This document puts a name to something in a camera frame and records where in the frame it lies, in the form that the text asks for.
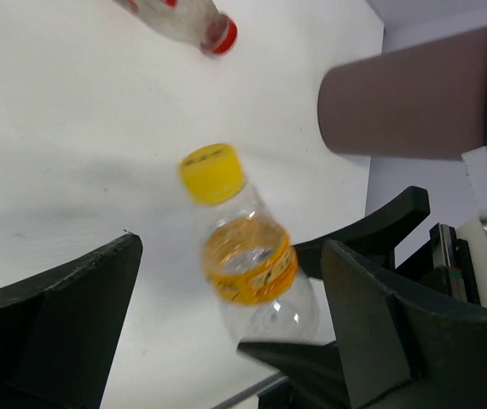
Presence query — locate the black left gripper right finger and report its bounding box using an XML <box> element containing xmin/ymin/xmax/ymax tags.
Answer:
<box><xmin>321</xmin><ymin>241</ymin><xmax>487</xmax><ymax>408</ymax></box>

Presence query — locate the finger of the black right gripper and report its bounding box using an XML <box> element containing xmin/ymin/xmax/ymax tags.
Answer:
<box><xmin>237</xmin><ymin>341</ymin><xmax>350</xmax><ymax>408</ymax></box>

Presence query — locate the aluminium table frame rail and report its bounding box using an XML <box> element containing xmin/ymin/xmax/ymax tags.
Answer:
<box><xmin>212</xmin><ymin>372</ymin><xmax>287</xmax><ymax>409</ymax></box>

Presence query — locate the yellow cap orange label bottle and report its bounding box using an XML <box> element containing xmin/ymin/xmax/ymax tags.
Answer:
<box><xmin>178</xmin><ymin>143</ymin><xmax>319</xmax><ymax>342</ymax></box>

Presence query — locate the red cap clear bottle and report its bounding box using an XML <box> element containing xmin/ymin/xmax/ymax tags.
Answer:
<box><xmin>118</xmin><ymin>0</ymin><xmax>238</xmax><ymax>56</ymax></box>

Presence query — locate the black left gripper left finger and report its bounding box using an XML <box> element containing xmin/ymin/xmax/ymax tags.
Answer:
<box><xmin>0</xmin><ymin>233</ymin><xmax>142</xmax><ymax>408</ymax></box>

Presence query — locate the brown plastic waste bin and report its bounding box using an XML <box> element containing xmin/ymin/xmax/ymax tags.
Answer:
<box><xmin>317</xmin><ymin>26</ymin><xmax>487</xmax><ymax>160</ymax></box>

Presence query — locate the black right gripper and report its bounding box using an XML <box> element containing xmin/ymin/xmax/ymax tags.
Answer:
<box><xmin>295</xmin><ymin>186</ymin><xmax>481</xmax><ymax>305</ymax></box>

